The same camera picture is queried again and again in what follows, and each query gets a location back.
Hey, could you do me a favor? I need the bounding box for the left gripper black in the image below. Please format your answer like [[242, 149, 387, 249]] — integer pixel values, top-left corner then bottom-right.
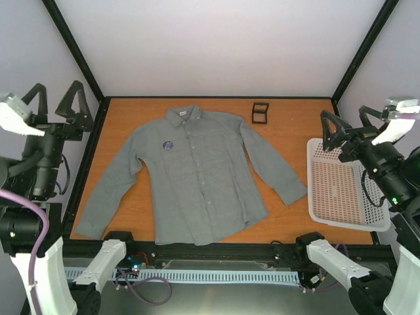
[[24, 77, 95, 193]]

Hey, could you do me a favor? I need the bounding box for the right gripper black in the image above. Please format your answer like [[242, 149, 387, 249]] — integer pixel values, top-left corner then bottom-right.
[[318, 104, 413, 205]]

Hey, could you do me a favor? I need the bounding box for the black brooch box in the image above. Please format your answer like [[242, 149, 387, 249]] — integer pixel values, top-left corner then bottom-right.
[[252, 102, 270, 125]]

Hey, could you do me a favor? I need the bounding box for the blue brooch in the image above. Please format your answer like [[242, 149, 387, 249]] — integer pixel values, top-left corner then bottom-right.
[[163, 141, 174, 150]]

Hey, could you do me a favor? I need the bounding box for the grey button-up shirt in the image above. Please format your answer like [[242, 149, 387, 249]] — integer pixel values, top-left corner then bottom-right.
[[75, 105, 307, 245]]

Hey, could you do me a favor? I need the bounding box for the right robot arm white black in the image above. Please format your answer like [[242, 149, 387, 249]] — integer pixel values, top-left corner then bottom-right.
[[296, 98, 419, 314]]

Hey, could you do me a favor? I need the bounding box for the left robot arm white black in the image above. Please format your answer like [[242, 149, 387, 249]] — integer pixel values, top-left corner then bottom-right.
[[1, 81, 137, 314]]

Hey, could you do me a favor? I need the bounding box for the white plastic perforated basket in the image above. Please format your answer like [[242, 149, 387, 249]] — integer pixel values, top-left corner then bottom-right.
[[306, 138, 390, 232]]

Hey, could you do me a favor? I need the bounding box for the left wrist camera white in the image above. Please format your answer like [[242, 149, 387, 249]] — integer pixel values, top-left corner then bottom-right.
[[1, 93, 45, 137]]

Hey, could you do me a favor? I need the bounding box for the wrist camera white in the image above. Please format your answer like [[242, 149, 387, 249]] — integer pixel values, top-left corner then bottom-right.
[[371, 96, 419, 146], [1, 93, 45, 137]]

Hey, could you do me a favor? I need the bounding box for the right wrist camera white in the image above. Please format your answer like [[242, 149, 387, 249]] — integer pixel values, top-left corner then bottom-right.
[[371, 96, 419, 146]]

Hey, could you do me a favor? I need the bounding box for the left black frame post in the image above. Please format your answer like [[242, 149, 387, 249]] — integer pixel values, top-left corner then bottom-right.
[[41, 0, 105, 102]]

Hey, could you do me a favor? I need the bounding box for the black frame post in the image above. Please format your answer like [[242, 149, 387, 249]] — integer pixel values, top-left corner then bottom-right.
[[331, 0, 400, 105], [41, 0, 105, 102]]

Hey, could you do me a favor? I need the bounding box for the right black frame post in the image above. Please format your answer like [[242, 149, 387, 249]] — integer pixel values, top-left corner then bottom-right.
[[331, 0, 400, 105]]

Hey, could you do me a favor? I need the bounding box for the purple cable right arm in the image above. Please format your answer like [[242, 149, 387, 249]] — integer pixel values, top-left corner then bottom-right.
[[300, 111, 420, 293]]

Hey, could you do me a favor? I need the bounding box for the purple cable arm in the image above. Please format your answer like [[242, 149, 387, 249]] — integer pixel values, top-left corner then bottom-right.
[[0, 189, 172, 315], [300, 111, 420, 293]]

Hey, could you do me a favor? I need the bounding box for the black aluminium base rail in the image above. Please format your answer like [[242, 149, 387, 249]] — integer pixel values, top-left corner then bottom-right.
[[62, 240, 394, 270]]

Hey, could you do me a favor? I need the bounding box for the light blue slotted cable duct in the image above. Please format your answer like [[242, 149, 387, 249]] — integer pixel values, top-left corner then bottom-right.
[[64, 267, 301, 287]]

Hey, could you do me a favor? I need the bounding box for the metal base plate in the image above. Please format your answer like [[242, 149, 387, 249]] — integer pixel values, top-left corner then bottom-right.
[[89, 262, 356, 314]]

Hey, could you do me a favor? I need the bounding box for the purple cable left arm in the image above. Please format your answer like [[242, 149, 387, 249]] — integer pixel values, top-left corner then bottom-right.
[[0, 189, 172, 315]]

